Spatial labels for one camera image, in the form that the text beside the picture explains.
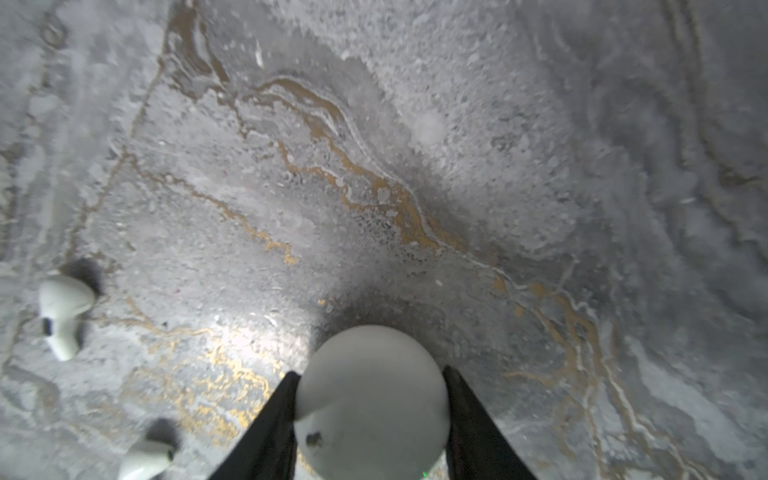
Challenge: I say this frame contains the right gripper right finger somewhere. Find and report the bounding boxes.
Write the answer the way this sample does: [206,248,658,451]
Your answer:
[443,366,536,480]

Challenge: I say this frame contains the white earbud charging case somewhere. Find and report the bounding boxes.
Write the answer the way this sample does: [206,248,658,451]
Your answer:
[294,325,450,479]

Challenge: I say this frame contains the white earbud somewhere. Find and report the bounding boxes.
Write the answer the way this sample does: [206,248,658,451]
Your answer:
[117,440,175,480]
[38,275,96,362]

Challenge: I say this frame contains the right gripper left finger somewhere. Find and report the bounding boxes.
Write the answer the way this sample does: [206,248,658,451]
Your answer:
[209,371,301,480]

